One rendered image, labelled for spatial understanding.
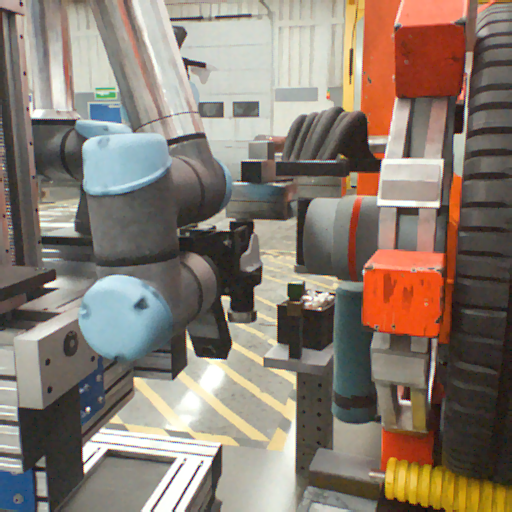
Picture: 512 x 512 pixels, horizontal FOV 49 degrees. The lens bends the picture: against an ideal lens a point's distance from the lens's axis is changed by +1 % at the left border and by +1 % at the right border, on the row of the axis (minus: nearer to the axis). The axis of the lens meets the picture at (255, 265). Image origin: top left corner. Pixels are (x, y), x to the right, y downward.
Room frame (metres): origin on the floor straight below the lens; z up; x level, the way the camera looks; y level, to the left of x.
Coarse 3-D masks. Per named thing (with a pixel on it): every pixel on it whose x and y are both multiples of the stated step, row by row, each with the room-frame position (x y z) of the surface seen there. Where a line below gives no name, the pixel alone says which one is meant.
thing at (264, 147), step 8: (256, 136) 0.77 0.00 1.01; (264, 136) 0.77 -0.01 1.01; (272, 136) 0.80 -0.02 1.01; (280, 136) 0.83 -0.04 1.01; (368, 136) 0.86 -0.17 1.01; (376, 136) 0.85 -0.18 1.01; (384, 136) 0.85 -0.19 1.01; (248, 144) 0.76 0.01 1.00; (256, 144) 0.76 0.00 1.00; (264, 144) 0.75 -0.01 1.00; (272, 144) 0.77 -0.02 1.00; (280, 144) 0.81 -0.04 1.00; (376, 144) 0.84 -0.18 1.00; (384, 144) 0.84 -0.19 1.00; (248, 152) 0.76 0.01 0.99; (256, 152) 0.76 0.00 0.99; (264, 152) 0.75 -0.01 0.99; (272, 152) 0.77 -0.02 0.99; (280, 152) 0.83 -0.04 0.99; (376, 152) 0.85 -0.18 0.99; (384, 152) 0.85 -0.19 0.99; (408, 152) 0.85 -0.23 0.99
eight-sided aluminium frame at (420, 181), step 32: (448, 96) 0.69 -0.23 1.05; (448, 128) 0.99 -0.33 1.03; (384, 160) 0.63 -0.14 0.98; (416, 160) 0.62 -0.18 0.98; (448, 160) 1.04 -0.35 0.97; (384, 192) 0.61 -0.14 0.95; (416, 192) 0.60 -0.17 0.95; (448, 192) 1.06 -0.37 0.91; (384, 224) 0.61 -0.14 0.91; (384, 352) 0.61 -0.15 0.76; (416, 352) 0.60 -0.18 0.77; (384, 384) 0.64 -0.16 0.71; (416, 384) 0.61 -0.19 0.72; (384, 416) 0.72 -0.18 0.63; (416, 416) 0.69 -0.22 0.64
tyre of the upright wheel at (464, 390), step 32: (480, 32) 0.67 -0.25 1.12; (480, 64) 0.62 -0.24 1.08; (480, 96) 0.59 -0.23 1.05; (480, 128) 0.57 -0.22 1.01; (480, 160) 0.55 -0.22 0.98; (480, 192) 0.54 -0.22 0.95; (480, 224) 0.53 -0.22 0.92; (480, 256) 0.53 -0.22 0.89; (480, 288) 0.52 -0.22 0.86; (480, 320) 0.52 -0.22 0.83; (448, 352) 0.57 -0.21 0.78; (480, 352) 0.53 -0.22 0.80; (448, 384) 0.56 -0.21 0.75; (480, 384) 0.54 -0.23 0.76; (448, 416) 0.57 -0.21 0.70; (480, 416) 0.54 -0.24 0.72; (448, 448) 0.60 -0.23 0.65; (480, 448) 0.57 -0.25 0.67
